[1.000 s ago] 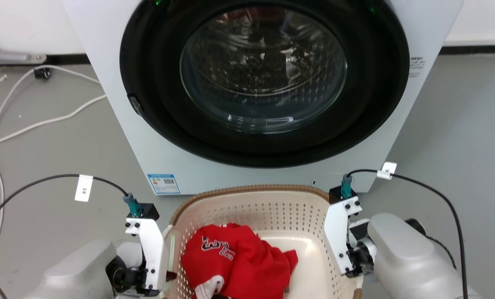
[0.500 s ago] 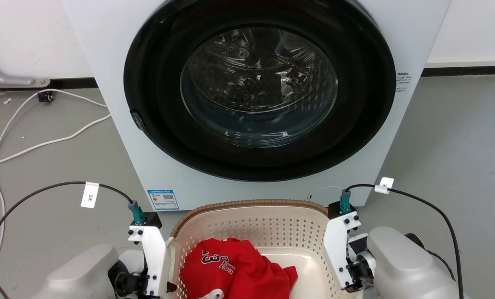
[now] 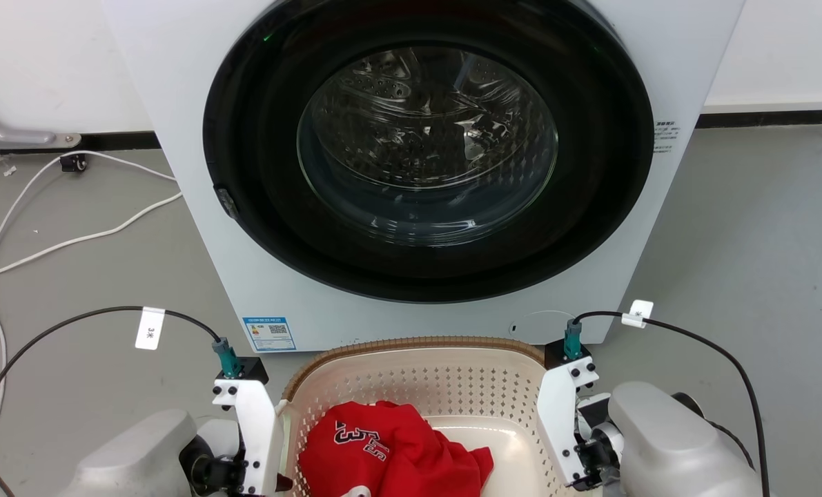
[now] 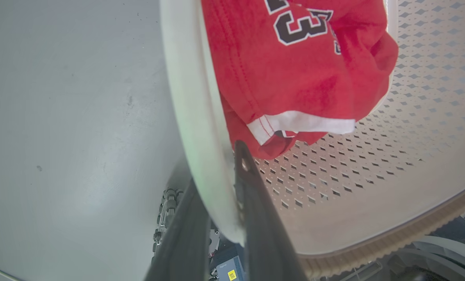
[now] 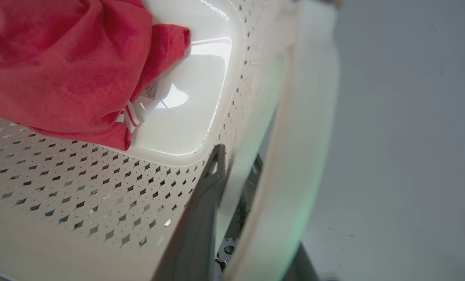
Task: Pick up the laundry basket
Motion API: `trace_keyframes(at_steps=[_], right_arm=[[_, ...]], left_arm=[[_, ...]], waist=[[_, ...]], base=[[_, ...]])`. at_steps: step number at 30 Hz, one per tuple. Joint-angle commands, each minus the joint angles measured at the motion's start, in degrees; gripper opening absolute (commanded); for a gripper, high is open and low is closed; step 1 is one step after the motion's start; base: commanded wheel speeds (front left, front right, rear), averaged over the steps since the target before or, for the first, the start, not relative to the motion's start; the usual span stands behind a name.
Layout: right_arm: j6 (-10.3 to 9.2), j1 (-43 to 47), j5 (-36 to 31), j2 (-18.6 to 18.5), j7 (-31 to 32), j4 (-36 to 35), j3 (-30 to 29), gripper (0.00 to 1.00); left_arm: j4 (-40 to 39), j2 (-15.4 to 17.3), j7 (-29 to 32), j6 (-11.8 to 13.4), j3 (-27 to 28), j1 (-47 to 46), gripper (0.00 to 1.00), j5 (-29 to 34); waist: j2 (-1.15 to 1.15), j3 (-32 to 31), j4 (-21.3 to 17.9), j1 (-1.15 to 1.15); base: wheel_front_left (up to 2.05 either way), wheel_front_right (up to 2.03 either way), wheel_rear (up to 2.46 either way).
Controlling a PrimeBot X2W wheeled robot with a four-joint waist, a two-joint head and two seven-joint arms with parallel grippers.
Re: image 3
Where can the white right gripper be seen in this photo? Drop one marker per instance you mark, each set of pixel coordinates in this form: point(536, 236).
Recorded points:
point(555, 421)

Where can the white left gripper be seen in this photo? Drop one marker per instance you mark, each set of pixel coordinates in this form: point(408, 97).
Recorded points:
point(259, 428)

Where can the beige perforated laundry basket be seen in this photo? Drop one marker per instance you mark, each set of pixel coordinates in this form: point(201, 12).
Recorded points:
point(473, 386)

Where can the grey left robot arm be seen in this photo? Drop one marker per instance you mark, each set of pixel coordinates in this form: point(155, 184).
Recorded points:
point(134, 459)

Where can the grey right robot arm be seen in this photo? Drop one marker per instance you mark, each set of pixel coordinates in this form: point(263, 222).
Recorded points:
point(666, 442)

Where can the blue energy label sticker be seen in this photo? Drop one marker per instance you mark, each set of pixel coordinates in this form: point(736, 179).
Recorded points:
point(269, 333)

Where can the red printed jersey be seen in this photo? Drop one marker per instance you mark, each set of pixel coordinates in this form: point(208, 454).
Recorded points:
point(410, 462)

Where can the black round washer door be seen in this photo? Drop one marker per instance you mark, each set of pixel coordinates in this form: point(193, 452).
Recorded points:
point(259, 228)

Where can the black baseboard strip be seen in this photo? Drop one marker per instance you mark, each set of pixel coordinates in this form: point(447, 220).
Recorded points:
point(121, 141)
point(769, 118)

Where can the small black floor block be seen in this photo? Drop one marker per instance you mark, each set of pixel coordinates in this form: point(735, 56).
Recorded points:
point(74, 163)

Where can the white front-load washing machine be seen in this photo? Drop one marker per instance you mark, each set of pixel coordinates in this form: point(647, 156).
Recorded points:
point(176, 83)

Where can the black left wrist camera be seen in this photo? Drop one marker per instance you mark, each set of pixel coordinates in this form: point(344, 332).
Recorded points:
point(253, 369)

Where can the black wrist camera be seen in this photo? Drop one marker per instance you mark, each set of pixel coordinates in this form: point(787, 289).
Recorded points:
point(554, 355)
point(253, 369)

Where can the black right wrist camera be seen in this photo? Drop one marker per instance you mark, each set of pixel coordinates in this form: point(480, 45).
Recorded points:
point(554, 355)

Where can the grey wall pipe bracket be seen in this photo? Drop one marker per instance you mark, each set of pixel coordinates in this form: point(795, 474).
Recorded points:
point(17, 136)

